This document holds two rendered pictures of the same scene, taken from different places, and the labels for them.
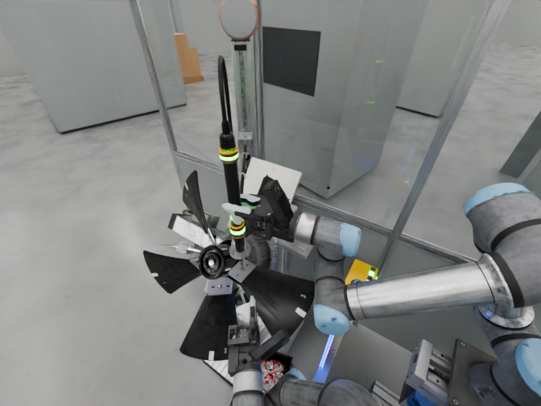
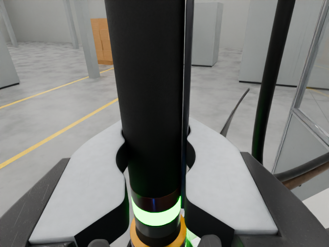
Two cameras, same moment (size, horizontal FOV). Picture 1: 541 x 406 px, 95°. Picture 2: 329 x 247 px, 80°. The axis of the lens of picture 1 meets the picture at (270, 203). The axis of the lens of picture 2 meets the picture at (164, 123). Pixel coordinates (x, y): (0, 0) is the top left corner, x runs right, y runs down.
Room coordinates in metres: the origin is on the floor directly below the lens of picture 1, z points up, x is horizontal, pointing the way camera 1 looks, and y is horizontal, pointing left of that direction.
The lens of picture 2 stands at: (0.50, 0.01, 1.56)
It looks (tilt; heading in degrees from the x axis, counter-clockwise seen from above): 28 degrees down; 66
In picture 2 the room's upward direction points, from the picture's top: 1 degrees counter-clockwise
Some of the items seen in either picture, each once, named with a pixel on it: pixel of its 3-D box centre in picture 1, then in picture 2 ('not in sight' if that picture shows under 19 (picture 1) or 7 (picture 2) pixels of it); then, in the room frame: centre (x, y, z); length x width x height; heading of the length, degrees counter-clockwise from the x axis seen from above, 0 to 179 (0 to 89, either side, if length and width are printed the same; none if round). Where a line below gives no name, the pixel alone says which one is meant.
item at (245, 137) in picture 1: (245, 141); not in sight; (1.16, 0.12, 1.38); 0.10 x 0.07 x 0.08; 2
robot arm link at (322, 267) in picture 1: (328, 267); not in sight; (0.41, -0.16, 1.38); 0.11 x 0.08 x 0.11; 171
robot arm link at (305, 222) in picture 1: (305, 226); not in sight; (0.46, -0.09, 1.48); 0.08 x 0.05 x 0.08; 157
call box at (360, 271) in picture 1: (358, 283); not in sight; (0.58, -0.36, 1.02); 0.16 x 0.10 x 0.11; 147
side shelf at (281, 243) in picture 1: (287, 231); not in sight; (1.06, -0.10, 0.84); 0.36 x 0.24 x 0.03; 57
